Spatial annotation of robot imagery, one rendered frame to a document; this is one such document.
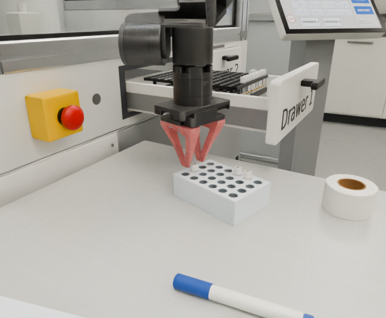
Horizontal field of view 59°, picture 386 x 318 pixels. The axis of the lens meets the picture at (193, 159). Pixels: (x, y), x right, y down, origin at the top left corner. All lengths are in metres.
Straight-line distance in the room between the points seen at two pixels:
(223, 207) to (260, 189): 0.06
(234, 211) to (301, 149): 1.38
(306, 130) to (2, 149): 1.47
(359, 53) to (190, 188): 3.29
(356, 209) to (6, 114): 0.52
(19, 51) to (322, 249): 0.51
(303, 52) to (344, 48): 2.02
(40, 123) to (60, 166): 0.11
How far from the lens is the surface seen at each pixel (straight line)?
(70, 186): 0.61
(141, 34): 0.49
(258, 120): 0.61
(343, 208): 0.52
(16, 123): 0.60
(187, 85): 0.48
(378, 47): 3.71
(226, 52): 1.13
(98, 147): 0.72
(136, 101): 0.74
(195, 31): 0.47
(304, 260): 0.43
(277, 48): 2.47
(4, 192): 0.61
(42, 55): 0.62
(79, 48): 0.67
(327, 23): 1.64
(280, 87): 0.57
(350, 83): 3.74
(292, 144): 1.79
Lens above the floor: 1.02
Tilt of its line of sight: 23 degrees down
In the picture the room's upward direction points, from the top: straight up
